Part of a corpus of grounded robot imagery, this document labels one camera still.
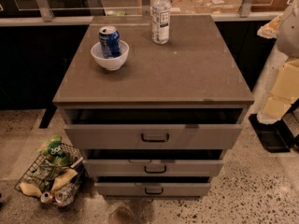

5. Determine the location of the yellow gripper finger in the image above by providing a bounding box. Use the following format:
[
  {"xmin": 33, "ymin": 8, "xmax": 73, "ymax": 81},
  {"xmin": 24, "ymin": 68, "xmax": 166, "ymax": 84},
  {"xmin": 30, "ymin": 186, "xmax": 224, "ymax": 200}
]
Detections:
[{"xmin": 258, "ymin": 59, "xmax": 299, "ymax": 124}]

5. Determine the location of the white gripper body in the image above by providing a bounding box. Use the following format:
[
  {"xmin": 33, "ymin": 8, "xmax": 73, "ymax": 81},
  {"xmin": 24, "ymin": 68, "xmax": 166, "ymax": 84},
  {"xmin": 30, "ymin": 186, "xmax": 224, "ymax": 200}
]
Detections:
[{"xmin": 257, "ymin": 15, "xmax": 281, "ymax": 39}]

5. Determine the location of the blue pepsi can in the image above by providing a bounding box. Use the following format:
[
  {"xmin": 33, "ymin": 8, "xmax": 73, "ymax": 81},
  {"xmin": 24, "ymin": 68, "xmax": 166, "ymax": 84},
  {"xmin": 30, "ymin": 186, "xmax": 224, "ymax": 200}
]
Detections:
[{"xmin": 98, "ymin": 26, "xmax": 121, "ymax": 59}]

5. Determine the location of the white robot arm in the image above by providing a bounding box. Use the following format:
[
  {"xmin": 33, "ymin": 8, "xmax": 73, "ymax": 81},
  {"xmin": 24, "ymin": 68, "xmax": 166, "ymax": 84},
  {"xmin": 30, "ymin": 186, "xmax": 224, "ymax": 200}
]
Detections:
[{"xmin": 258, "ymin": 0, "xmax": 299, "ymax": 124}]

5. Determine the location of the white ceramic bowl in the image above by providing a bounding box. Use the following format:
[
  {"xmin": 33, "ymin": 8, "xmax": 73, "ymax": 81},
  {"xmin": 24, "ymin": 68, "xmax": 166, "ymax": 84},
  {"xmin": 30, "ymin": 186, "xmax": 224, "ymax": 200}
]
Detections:
[{"xmin": 91, "ymin": 40, "xmax": 129, "ymax": 71}]

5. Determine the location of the silver can in basket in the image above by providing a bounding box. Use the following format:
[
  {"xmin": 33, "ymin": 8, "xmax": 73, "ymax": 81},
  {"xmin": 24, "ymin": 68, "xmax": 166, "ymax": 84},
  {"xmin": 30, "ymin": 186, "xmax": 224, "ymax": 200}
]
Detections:
[{"xmin": 55, "ymin": 183, "xmax": 77, "ymax": 207}]

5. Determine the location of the clear plastic water bottle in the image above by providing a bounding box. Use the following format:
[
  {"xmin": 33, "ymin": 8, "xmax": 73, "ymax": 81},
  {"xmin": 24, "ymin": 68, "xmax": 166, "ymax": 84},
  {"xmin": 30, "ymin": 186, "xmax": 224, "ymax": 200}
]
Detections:
[{"xmin": 151, "ymin": 0, "xmax": 171, "ymax": 44}]

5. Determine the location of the grey drawer cabinet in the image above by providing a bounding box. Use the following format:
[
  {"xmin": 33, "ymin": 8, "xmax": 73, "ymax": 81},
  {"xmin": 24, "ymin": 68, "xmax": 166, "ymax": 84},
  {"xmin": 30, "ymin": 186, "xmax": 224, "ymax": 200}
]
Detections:
[{"xmin": 52, "ymin": 14, "xmax": 255, "ymax": 200}]

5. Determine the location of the middle grey drawer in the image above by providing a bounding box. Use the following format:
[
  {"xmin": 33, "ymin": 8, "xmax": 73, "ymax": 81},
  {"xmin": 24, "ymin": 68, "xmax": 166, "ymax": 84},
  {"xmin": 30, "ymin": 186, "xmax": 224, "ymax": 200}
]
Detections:
[{"xmin": 83, "ymin": 149, "xmax": 223, "ymax": 177}]

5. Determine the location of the grey drawer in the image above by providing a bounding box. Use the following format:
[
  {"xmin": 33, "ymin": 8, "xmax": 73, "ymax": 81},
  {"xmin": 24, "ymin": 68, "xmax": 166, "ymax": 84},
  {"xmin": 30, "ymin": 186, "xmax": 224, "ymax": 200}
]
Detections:
[
  {"xmin": 94, "ymin": 176, "xmax": 211, "ymax": 197},
  {"xmin": 83, "ymin": 149, "xmax": 223, "ymax": 177},
  {"xmin": 65, "ymin": 108, "xmax": 241, "ymax": 150}
]

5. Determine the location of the bottom grey drawer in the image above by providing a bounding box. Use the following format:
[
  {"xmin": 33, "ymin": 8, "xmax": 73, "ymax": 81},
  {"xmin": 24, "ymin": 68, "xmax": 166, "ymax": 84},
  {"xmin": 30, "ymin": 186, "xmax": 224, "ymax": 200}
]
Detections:
[{"xmin": 94, "ymin": 176, "xmax": 211, "ymax": 197}]

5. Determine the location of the top grey drawer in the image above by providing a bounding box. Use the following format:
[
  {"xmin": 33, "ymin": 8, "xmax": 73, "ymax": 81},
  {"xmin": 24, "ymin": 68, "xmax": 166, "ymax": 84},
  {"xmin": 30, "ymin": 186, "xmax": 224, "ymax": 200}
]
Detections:
[{"xmin": 65, "ymin": 108, "xmax": 241, "ymax": 150}]

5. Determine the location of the yellow chip bag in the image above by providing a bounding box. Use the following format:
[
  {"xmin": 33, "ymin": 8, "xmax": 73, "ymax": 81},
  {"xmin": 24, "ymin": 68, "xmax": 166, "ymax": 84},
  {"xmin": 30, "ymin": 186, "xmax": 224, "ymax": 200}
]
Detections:
[{"xmin": 51, "ymin": 168, "xmax": 78, "ymax": 191}]

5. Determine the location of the green snack bag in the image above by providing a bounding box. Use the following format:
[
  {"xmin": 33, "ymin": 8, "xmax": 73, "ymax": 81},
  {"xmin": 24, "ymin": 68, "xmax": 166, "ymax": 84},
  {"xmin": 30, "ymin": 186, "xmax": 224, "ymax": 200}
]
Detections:
[{"xmin": 36, "ymin": 135, "xmax": 72, "ymax": 166}]

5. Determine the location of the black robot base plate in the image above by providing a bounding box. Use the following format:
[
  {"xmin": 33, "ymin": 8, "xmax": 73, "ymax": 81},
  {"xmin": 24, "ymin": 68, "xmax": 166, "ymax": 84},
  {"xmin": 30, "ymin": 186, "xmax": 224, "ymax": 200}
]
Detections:
[{"xmin": 249, "ymin": 114, "xmax": 299, "ymax": 153}]

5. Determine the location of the black wire basket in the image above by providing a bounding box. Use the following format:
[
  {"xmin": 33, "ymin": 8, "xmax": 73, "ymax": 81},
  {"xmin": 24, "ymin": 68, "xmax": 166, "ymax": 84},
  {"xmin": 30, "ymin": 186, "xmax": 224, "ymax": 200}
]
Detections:
[{"xmin": 15, "ymin": 143, "xmax": 88, "ymax": 208}]

